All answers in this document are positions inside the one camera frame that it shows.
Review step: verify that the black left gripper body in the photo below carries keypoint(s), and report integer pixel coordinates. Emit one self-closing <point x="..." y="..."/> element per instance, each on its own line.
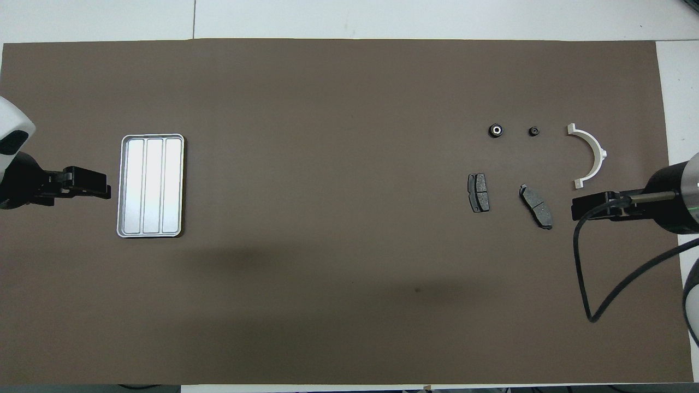
<point x="50" y="188"/>

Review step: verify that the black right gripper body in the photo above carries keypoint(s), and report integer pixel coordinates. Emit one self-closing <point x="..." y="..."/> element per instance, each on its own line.
<point x="636" y="206"/>

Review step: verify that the small black bearing gear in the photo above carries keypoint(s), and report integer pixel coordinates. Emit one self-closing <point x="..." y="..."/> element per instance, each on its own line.
<point x="534" y="131"/>

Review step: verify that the large black bearing gear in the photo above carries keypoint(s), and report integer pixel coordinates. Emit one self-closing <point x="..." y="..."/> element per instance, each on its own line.
<point x="496" y="130"/>

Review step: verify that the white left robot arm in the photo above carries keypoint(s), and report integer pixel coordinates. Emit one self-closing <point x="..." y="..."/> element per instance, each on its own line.
<point x="13" y="164"/>

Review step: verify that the silver ribbed metal tray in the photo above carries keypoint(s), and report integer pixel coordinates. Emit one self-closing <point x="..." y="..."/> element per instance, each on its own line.
<point x="151" y="185"/>

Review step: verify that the long grey brake pad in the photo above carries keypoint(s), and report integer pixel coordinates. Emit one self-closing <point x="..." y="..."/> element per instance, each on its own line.
<point x="537" y="206"/>

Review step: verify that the small rectangular brake pad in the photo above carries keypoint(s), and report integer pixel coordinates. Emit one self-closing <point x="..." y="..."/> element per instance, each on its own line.
<point x="479" y="192"/>

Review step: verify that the brown table mat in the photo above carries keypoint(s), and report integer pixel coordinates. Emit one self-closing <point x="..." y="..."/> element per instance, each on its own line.
<point x="338" y="164"/>

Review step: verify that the white semicircular plastic bracket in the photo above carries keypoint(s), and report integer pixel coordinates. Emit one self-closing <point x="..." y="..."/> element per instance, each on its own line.
<point x="595" y="150"/>

